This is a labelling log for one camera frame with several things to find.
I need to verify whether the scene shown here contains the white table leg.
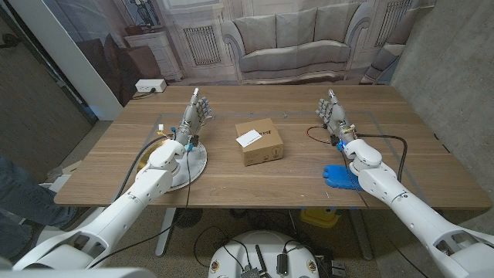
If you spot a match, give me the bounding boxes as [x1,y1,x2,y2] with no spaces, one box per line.
[349,208,374,262]
[154,207,178,258]

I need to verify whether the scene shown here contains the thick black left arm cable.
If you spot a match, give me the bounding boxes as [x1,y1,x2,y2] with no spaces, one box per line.
[114,134,171,202]

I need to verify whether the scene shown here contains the white paper plate gold rim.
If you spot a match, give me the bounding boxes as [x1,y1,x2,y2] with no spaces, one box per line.
[135,138,208,192]

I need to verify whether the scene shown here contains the red black wire with connector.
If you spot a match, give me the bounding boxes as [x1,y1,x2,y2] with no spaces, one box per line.
[306,123,333,145]

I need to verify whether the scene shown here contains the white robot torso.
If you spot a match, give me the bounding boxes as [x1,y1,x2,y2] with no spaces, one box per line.
[208,230,320,278]

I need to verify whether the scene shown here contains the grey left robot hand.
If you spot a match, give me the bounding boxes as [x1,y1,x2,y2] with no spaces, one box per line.
[172,87,214,146]

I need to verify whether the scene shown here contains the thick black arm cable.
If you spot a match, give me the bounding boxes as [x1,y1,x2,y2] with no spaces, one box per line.
[355,132,408,182]
[114,134,171,202]

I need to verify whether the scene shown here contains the yellow object under table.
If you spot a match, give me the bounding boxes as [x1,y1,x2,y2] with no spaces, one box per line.
[299,207,341,229]

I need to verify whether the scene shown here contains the white card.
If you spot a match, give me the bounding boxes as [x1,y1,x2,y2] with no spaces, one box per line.
[235,129,263,148]

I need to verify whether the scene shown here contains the person leg in jeans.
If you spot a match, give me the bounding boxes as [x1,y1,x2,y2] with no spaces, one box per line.
[0,154,78,263]

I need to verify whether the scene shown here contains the black round floor object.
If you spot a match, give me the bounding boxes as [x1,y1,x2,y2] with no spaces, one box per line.
[173,208,204,229]

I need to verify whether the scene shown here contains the grey metal floor box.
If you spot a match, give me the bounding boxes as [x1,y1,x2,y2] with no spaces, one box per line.
[330,260,348,278]

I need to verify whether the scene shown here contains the brown cardboard packing box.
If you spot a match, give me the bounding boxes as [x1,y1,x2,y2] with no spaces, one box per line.
[235,117,285,168]

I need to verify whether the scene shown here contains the printed living room backdrop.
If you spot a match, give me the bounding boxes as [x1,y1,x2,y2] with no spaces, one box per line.
[42,0,437,109]

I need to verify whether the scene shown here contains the black door handle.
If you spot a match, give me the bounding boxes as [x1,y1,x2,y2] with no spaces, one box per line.
[0,33,21,49]

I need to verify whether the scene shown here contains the white power strip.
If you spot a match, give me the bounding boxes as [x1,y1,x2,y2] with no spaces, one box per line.
[134,78,167,93]

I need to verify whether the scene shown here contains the blue ice pack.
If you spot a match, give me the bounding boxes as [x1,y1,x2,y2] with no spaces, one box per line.
[323,164,364,191]

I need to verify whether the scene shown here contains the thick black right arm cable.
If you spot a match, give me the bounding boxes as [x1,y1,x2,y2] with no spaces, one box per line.
[355,132,408,182]

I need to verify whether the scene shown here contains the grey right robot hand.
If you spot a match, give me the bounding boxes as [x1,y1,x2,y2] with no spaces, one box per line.
[315,89,357,144]

